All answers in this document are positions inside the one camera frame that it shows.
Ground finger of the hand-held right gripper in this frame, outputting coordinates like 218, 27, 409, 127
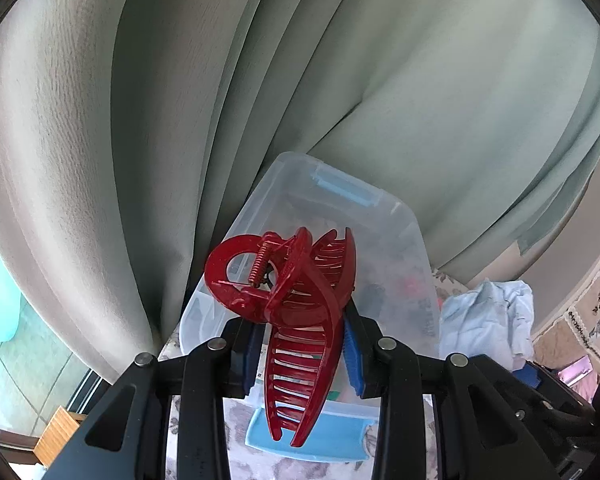
517, 360, 598, 428

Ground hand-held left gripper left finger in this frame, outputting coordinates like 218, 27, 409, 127
45, 317, 263, 480

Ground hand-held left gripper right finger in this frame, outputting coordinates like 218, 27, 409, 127
342, 305, 566, 480

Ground red hair claw clip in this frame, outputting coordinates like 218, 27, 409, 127
204, 227, 357, 448

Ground pale cloth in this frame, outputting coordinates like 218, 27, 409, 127
439, 280, 536, 371

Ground clear plastic storage container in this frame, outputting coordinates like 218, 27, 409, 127
179, 151, 441, 461

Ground pink glossy item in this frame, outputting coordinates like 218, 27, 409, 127
555, 355, 593, 386

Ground beige quilted lace cover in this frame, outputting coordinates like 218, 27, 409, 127
530, 245, 600, 376

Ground white headboard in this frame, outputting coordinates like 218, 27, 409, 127
525, 155, 600, 331

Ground wooden slatted stool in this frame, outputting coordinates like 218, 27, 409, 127
32, 406, 88, 466

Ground grey curtain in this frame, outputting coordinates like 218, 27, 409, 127
0, 0, 371, 386

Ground pale green curtain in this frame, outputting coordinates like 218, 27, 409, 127
200, 0, 600, 271

